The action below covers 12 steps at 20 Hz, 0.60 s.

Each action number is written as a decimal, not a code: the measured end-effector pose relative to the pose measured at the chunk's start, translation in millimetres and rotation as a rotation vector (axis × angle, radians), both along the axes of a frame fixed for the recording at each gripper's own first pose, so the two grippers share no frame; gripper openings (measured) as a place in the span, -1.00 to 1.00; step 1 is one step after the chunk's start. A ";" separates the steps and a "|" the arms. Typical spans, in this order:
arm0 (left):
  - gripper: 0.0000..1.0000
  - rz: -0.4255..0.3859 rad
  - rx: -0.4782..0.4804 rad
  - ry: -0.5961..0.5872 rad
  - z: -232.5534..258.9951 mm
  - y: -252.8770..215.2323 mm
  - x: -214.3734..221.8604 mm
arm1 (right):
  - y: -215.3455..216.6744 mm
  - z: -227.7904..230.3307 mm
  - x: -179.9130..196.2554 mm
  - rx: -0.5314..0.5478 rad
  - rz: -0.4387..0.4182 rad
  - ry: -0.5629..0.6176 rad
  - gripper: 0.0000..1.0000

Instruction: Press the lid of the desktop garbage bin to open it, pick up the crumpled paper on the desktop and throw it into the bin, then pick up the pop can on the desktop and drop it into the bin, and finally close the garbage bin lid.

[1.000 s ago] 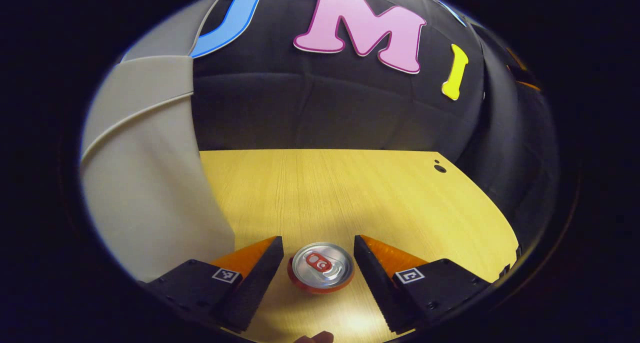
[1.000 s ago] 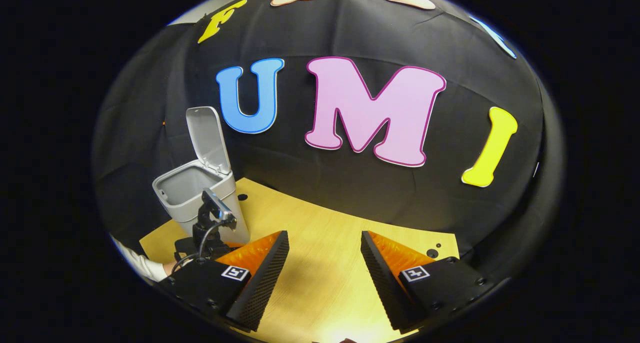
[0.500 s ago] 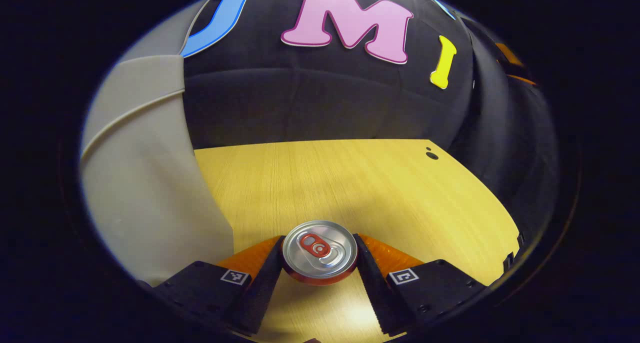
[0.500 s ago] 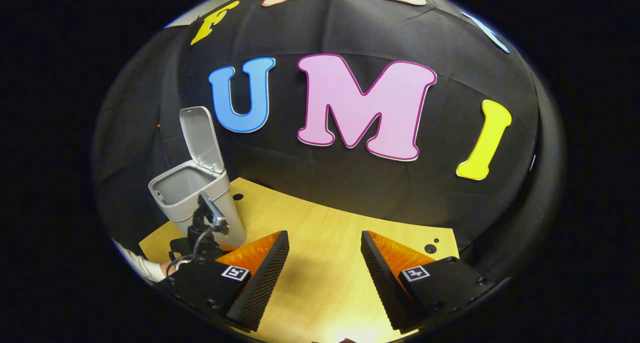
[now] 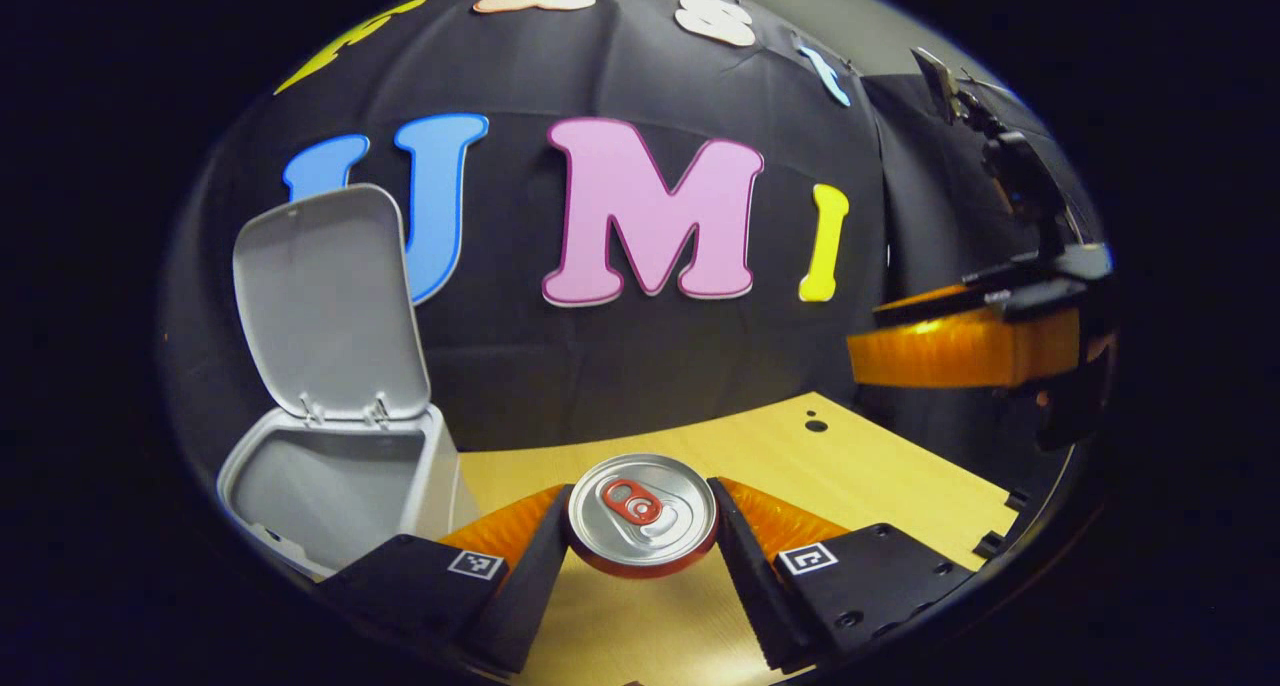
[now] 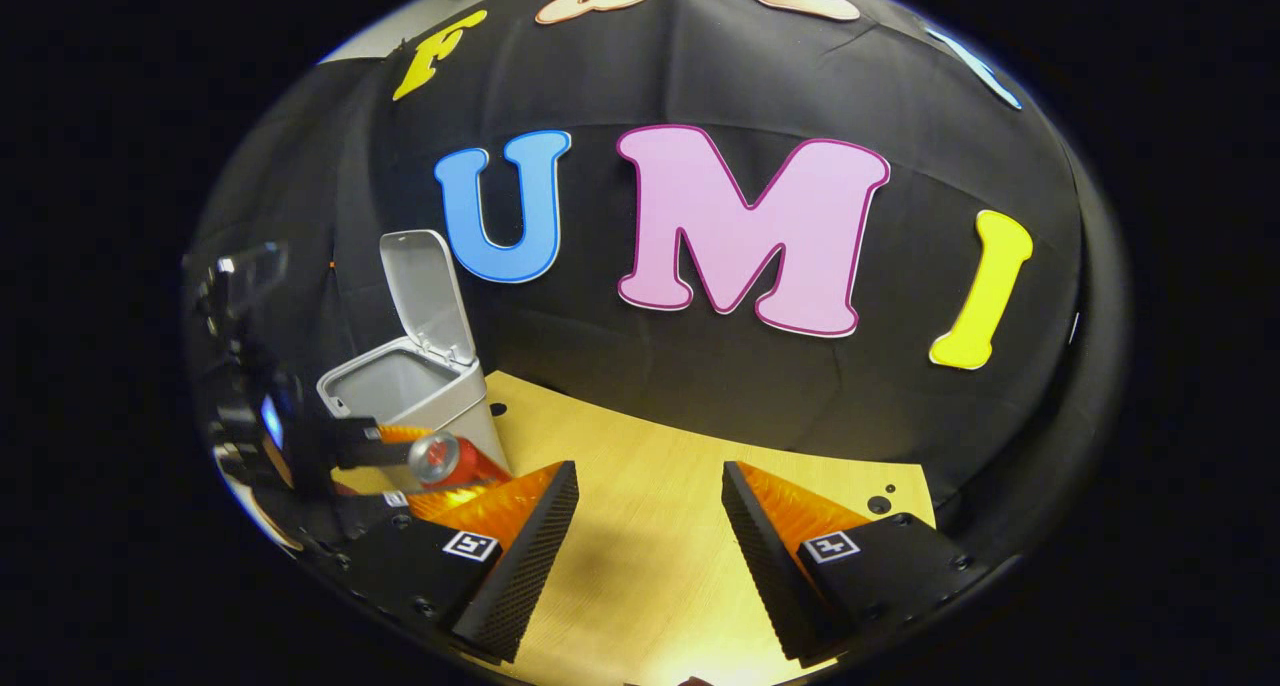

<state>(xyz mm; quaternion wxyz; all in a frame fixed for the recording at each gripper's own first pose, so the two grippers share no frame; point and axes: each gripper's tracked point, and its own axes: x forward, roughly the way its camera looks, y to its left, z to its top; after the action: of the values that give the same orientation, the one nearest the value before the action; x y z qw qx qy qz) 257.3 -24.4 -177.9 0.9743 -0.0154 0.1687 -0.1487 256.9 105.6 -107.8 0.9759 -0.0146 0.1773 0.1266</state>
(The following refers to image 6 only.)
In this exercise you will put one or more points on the red pop can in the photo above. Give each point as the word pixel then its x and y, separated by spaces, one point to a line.
pixel 445 458

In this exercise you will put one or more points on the black backdrop cloth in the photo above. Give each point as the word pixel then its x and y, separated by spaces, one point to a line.
pixel 700 396

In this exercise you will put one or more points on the wooden desktop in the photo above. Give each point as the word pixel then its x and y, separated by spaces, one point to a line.
pixel 650 526

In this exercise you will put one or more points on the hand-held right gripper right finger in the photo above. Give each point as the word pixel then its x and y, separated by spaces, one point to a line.
pixel 775 576

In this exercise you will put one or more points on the white desktop garbage bin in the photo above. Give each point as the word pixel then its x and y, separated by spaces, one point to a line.
pixel 430 286

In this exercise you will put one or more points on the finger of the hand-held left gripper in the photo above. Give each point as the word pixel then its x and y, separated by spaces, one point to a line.
pixel 365 446
pixel 440 498

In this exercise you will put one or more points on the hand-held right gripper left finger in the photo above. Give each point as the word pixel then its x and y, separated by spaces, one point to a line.
pixel 520 576

